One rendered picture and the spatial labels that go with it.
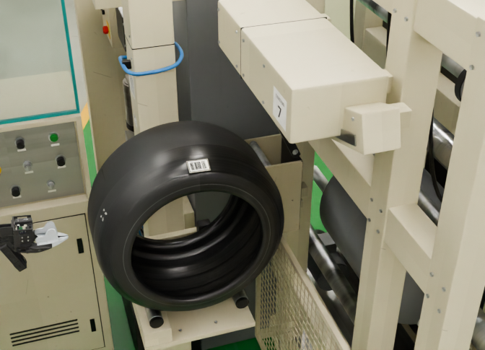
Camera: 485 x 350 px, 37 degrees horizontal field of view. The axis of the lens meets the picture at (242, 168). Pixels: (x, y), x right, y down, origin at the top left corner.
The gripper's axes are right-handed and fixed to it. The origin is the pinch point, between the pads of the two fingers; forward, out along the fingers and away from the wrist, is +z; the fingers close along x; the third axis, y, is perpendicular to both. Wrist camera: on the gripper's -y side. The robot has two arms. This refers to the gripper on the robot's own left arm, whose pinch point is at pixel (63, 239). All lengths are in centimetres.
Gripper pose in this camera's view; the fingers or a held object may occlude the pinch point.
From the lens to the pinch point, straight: 215.5
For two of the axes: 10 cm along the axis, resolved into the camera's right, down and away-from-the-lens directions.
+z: 9.5, -0.7, 3.2
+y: 1.1, -8.5, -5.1
